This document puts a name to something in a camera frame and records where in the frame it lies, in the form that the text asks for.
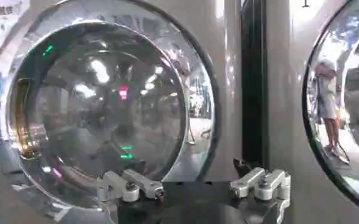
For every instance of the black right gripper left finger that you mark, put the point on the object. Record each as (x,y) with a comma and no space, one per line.
(130,190)

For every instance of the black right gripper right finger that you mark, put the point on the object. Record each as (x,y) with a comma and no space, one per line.
(267,184)

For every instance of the round glass door with blue sticker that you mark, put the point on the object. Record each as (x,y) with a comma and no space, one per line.
(106,100)

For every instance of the round glass dryer door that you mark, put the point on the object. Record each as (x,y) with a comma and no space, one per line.
(346,100)

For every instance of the grey dryer with number label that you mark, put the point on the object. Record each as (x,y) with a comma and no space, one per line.
(228,36)

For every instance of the white number label sticker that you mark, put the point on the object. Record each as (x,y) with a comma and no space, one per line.
(5,21)

